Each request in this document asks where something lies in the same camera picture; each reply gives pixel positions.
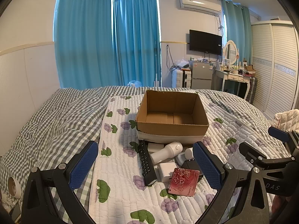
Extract black power adapter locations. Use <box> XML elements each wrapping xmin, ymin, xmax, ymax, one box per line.
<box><xmin>181</xmin><ymin>159</ymin><xmax>204</xmax><ymax>182</ymax></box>

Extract red rose-patterned card case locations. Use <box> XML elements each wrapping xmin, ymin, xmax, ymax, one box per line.
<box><xmin>168</xmin><ymin>167</ymin><xmax>200</xmax><ymax>196</ymax></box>

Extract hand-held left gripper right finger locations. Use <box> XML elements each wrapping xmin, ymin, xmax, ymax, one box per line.
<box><xmin>193</xmin><ymin>141</ymin><xmax>272</xmax><ymax>224</ymax></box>

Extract black wall television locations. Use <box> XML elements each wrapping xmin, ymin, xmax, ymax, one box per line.
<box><xmin>189</xmin><ymin>29</ymin><xmax>222</xmax><ymax>56</ymax></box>

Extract white quilted bag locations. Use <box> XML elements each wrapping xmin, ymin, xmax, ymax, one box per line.
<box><xmin>274</xmin><ymin>109</ymin><xmax>299</xmax><ymax>131</ymax></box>

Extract white floral quilted mat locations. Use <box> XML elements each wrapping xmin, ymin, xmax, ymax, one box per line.
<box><xmin>89</xmin><ymin>94</ymin><xmax>291</xmax><ymax>224</ymax></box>

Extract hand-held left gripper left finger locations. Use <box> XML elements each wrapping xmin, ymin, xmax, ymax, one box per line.
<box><xmin>21</xmin><ymin>140</ymin><xmax>99</xmax><ymax>224</ymax></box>

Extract silver mini fridge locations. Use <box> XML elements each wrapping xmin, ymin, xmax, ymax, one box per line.
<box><xmin>191</xmin><ymin>61</ymin><xmax>216</xmax><ymax>89</ymax></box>

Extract white louvred wardrobe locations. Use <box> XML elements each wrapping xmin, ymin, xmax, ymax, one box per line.
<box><xmin>251</xmin><ymin>20</ymin><xmax>299</xmax><ymax>122</ymax></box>

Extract wide blue curtain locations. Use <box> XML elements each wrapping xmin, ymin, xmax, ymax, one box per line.
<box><xmin>54</xmin><ymin>0</ymin><xmax>115</xmax><ymax>89</ymax></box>

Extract narrow blue curtain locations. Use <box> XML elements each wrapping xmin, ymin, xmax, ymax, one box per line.
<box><xmin>113</xmin><ymin>0</ymin><xmax>161</xmax><ymax>87</ymax></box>

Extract white charger block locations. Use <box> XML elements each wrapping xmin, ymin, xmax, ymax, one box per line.
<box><xmin>158</xmin><ymin>162</ymin><xmax>175</xmax><ymax>182</ymax></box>

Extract cardboard box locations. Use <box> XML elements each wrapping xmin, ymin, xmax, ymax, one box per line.
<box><xmin>136</xmin><ymin>90</ymin><xmax>209</xmax><ymax>145</ymax></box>

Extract white oval mirror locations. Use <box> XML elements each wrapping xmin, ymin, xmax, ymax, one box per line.
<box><xmin>223</xmin><ymin>40</ymin><xmax>237</xmax><ymax>66</ymax></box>

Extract small white box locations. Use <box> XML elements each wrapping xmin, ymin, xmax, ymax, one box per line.
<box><xmin>148</xmin><ymin>143</ymin><xmax>164</xmax><ymax>153</ymax></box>

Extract black remote control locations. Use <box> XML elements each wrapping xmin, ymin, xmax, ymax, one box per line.
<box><xmin>138</xmin><ymin>140</ymin><xmax>156</xmax><ymax>186</ymax></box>

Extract white air conditioner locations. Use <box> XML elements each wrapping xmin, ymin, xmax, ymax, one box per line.
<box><xmin>179</xmin><ymin>0</ymin><xmax>222</xmax><ymax>17</ymax></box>

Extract small white plastic item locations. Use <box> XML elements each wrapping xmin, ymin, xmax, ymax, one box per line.
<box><xmin>176</xmin><ymin>147</ymin><xmax>194</xmax><ymax>166</ymax></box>

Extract white handheld device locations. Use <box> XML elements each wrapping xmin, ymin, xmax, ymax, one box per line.
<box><xmin>149</xmin><ymin>141</ymin><xmax>183</xmax><ymax>165</ymax></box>

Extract white suitcase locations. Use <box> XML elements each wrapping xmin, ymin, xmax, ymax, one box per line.
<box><xmin>172</xmin><ymin>69</ymin><xmax>192</xmax><ymax>88</ymax></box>

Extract white dressing table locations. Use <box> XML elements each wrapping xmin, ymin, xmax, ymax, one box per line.
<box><xmin>215</xmin><ymin>69</ymin><xmax>256</xmax><ymax>98</ymax></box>

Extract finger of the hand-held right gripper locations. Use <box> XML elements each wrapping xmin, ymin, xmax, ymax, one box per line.
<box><xmin>268</xmin><ymin>126</ymin><xmax>299</xmax><ymax>150</ymax></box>
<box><xmin>239</xmin><ymin>141</ymin><xmax>268</xmax><ymax>168</ymax></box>

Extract black suitcase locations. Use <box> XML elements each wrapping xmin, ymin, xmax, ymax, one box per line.
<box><xmin>248</xmin><ymin>77</ymin><xmax>258</xmax><ymax>104</ymax></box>

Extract dark wall cables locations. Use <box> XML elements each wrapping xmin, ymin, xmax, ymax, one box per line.
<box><xmin>165</xmin><ymin>45</ymin><xmax>175</xmax><ymax>70</ymax></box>

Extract pile of plastic bags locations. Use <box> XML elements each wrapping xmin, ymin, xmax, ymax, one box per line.
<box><xmin>174</xmin><ymin>58</ymin><xmax>191</xmax><ymax>69</ymax></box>

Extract tape roll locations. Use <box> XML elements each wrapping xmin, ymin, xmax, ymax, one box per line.
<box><xmin>7</xmin><ymin>176</ymin><xmax>22</xmax><ymax>196</ymax></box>

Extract pale teal curtain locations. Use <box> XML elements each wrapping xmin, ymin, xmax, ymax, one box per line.
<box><xmin>221</xmin><ymin>0</ymin><xmax>253</xmax><ymax>63</ymax></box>

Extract white mop stick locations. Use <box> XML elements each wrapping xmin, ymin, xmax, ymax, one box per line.
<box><xmin>153</xmin><ymin>41</ymin><xmax>160</xmax><ymax>87</ymax></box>

